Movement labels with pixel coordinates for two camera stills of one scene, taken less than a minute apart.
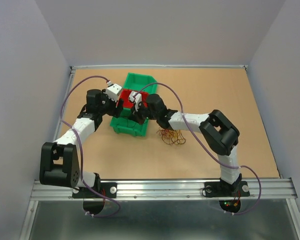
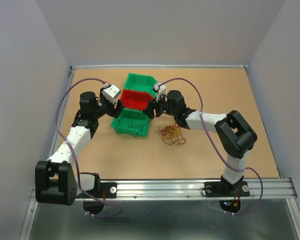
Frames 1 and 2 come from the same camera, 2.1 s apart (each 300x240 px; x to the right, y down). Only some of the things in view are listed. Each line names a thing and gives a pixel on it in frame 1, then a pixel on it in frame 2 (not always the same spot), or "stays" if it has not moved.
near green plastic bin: [126, 124] stays
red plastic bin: [127, 103] stays
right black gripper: [136, 116] to [152, 105]
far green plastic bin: [137, 82] stays
